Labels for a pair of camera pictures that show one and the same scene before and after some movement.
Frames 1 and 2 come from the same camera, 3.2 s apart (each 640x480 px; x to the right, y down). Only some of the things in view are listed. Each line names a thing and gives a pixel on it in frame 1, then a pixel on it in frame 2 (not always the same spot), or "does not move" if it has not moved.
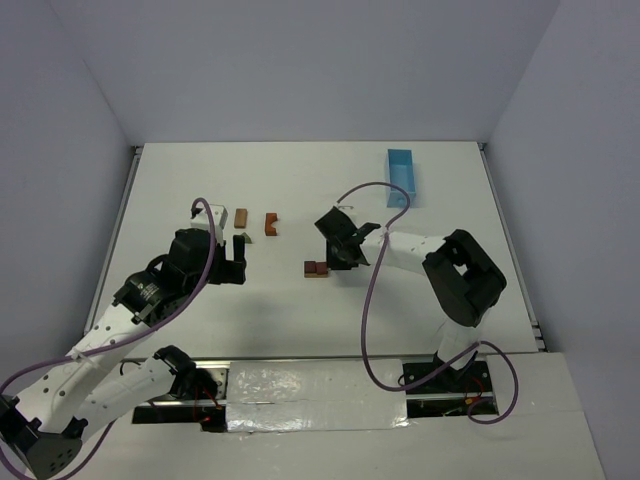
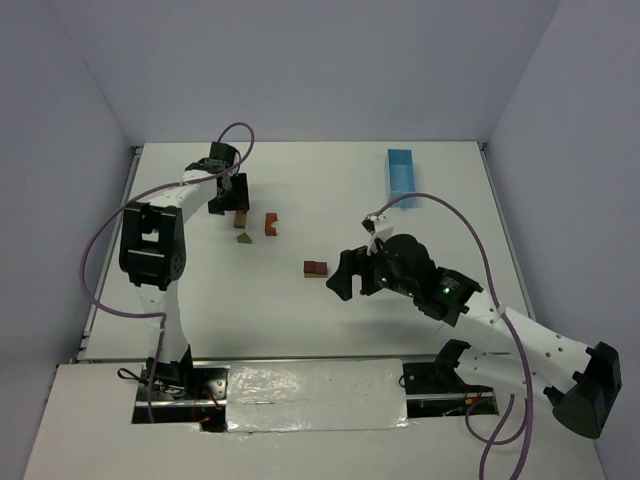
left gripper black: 232,270 → 235,195
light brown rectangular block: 240,220 does not move
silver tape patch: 312,395 does not move
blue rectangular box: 401,170 does not move
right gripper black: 338,239 → 360,270
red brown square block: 310,266 does not move
